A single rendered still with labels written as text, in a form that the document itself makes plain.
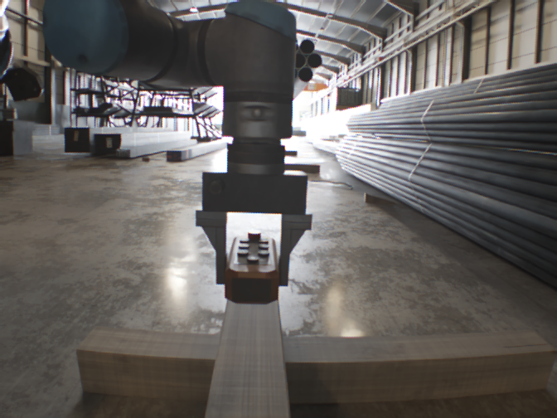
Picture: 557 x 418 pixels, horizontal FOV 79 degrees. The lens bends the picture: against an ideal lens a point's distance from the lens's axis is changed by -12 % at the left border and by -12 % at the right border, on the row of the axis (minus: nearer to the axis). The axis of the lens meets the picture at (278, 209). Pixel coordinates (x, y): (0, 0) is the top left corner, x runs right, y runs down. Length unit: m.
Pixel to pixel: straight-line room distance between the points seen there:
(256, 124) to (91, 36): 0.20
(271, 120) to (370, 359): 0.51
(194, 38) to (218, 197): 0.20
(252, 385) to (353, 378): 0.31
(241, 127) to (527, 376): 0.80
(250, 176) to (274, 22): 0.18
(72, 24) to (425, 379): 0.81
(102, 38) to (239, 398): 0.42
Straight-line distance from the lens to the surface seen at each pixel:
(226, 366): 0.56
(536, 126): 1.83
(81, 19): 0.40
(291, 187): 0.47
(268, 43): 0.45
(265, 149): 0.45
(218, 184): 0.44
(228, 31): 0.47
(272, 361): 0.57
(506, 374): 0.93
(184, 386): 0.79
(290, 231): 0.49
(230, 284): 0.48
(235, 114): 0.45
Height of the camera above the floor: 0.52
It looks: 12 degrees down
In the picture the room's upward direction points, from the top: 3 degrees clockwise
